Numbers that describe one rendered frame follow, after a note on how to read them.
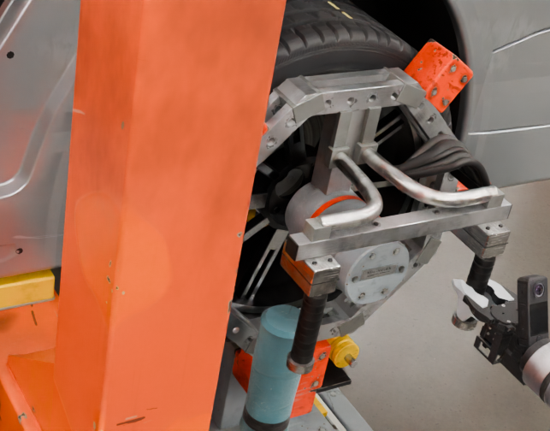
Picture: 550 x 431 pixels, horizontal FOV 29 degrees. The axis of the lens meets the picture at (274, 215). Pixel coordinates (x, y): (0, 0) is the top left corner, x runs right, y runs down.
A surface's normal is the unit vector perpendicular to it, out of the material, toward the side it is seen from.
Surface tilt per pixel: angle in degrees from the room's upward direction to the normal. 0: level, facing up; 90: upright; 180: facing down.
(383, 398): 0
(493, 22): 90
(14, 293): 90
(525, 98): 90
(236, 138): 90
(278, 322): 0
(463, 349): 0
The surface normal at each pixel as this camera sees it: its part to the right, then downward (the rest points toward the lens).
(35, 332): 0.16, -0.83
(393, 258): 0.49, 0.54
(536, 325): 0.51, 0.09
